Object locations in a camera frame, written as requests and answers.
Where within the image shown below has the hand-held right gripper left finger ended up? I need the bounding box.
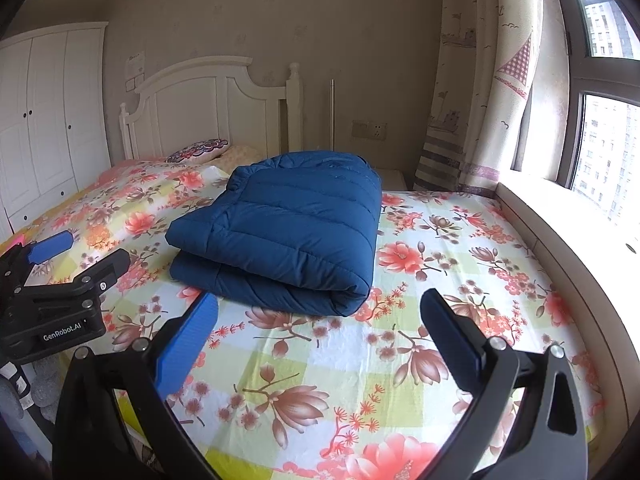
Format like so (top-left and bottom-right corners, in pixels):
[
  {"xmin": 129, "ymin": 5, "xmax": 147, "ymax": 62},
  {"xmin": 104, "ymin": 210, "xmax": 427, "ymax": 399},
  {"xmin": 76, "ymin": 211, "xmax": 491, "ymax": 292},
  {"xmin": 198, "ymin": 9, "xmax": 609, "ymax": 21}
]
[{"xmin": 52, "ymin": 291, "xmax": 221, "ymax": 480}]

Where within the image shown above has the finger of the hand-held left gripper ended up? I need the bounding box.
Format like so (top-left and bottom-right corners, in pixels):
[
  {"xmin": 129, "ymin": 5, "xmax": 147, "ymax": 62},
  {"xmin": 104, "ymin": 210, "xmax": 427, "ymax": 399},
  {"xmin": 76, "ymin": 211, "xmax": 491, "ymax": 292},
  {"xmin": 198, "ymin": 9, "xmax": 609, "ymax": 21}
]
[
  {"xmin": 0, "ymin": 230, "xmax": 75, "ymax": 292},
  {"xmin": 20, "ymin": 248, "xmax": 131, "ymax": 312}
]

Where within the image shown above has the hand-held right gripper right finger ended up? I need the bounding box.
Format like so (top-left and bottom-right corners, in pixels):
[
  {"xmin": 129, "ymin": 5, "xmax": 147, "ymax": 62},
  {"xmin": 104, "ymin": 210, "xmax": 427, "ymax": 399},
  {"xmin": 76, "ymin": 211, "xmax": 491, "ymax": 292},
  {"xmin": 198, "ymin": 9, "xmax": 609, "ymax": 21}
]
[{"xmin": 420, "ymin": 288, "xmax": 588, "ymax": 480}]

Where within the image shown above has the blue puffer jacket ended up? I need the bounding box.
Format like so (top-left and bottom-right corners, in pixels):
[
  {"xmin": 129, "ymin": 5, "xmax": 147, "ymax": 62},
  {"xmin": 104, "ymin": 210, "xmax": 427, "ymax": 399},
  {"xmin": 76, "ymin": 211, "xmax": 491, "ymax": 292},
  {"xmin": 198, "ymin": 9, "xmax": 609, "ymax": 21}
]
[{"xmin": 165, "ymin": 150, "xmax": 384, "ymax": 319}]

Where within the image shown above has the floral bed sheet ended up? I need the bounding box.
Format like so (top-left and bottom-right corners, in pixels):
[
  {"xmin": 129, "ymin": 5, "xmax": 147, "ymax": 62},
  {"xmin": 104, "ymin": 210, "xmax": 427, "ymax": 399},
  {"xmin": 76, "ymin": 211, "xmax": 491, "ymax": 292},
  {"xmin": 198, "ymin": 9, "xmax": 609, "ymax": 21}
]
[{"xmin": 0, "ymin": 159, "xmax": 607, "ymax": 480}]

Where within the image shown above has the person's grey clothing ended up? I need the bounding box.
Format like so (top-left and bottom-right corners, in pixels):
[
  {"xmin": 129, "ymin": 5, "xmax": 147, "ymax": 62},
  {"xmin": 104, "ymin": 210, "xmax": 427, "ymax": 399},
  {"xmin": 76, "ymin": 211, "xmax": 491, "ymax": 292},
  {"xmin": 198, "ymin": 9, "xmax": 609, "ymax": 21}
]
[{"xmin": 0, "ymin": 355, "xmax": 62, "ymax": 427}]

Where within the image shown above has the white wardrobe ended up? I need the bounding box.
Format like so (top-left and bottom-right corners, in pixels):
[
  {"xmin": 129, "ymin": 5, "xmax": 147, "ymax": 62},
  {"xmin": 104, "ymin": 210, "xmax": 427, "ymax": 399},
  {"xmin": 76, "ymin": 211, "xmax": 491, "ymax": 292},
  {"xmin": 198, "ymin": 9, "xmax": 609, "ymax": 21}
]
[{"xmin": 0, "ymin": 22, "xmax": 112, "ymax": 242}]

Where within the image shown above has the beige window sill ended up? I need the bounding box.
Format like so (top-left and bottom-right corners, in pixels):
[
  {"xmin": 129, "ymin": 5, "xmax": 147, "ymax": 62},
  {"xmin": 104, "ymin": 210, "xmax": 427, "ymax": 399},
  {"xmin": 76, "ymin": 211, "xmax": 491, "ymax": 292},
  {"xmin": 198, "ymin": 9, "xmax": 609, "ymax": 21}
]
[{"xmin": 492, "ymin": 180, "xmax": 640, "ymax": 413}]

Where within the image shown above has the patterned purple pillow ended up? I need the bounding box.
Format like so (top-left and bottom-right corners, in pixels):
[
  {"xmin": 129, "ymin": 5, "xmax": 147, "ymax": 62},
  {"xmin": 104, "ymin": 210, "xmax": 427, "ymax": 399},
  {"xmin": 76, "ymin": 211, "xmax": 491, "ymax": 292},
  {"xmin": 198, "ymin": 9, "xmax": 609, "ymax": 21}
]
[{"xmin": 165, "ymin": 138, "xmax": 230, "ymax": 165}]

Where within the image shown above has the white nightstand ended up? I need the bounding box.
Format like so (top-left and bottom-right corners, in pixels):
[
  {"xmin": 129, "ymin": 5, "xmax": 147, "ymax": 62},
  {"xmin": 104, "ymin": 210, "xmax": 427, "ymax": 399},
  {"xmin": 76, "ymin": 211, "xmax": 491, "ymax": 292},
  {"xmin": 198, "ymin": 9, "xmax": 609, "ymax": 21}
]
[{"xmin": 375, "ymin": 167, "xmax": 407, "ymax": 192}]

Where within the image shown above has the white wooden headboard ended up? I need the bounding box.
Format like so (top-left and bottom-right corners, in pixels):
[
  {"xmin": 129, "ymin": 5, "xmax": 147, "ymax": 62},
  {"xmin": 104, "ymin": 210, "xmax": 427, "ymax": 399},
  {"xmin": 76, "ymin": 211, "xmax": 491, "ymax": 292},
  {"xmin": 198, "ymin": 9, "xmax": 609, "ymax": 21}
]
[{"xmin": 119, "ymin": 56, "xmax": 305, "ymax": 164}]

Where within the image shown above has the beige pillow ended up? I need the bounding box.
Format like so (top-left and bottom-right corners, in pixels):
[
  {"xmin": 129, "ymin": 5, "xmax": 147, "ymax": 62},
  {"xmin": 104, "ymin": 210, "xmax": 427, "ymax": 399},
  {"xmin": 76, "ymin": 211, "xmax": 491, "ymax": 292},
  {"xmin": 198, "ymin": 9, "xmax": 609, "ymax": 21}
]
[{"xmin": 215, "ymin": 143, "xmax": 269, "ymax": 171}]

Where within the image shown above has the window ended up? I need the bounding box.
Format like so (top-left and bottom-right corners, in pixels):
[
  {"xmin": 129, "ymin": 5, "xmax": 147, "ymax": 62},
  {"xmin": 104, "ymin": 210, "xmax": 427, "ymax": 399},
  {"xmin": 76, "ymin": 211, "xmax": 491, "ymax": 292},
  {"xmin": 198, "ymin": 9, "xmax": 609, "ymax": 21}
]
[{"xmin": 510, "ymin": 0, "xmax": 640, "ymax": 228}]

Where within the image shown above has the printed curtain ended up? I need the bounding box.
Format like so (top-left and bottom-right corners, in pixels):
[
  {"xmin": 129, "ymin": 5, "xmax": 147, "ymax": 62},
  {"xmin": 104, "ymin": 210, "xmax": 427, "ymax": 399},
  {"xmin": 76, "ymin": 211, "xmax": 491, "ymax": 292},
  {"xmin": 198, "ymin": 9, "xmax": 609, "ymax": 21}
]
[{"xmin": 412, "ymin": 0, "xmax": 572, "ymax": 197}]

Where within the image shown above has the paper wall notice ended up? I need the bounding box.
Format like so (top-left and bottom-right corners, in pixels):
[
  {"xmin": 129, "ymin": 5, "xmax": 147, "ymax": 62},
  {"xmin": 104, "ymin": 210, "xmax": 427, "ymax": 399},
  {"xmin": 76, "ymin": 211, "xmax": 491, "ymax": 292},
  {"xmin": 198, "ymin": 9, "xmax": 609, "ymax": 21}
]
[{"xmin": 124, "ymin": 50, "xmax": 146, "ymax": 92}]

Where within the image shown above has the wall socket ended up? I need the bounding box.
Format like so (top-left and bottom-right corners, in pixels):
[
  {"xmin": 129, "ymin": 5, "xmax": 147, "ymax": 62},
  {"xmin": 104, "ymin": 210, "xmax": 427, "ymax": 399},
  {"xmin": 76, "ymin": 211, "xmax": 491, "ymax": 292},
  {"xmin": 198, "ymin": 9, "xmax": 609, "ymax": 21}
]
[{"xmin": 351, "ymin": 120, "xmax": 388, "ymax": 140}]

